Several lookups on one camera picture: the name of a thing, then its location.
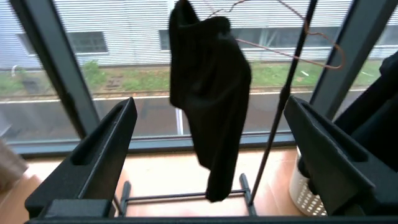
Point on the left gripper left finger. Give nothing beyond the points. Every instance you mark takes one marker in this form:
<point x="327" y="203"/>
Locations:
<point x="90" y="174"/>

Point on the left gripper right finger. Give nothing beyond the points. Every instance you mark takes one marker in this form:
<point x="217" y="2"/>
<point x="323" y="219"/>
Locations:
<point x="348" y="186"/>

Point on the black garment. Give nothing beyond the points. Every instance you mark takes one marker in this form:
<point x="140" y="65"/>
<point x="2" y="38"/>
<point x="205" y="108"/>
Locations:
<point x="379" y="109"/>

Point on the white laundry basket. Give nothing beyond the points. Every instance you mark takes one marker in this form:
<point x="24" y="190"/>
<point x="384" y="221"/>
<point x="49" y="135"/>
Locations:
<point x="303" y="202"/>

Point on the black clothes rack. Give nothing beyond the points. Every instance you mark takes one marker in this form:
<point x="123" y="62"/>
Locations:
<point x="281" y="102"/>

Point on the pink clothes hanger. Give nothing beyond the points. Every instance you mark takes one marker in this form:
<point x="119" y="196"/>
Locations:
<point x="280" y="51"/>

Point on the beige curtain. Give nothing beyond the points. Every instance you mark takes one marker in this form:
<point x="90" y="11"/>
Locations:
<point x="11" y="165"/>

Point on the window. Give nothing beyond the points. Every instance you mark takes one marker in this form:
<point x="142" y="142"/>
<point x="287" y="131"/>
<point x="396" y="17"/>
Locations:
<point x="124" y="31"/>

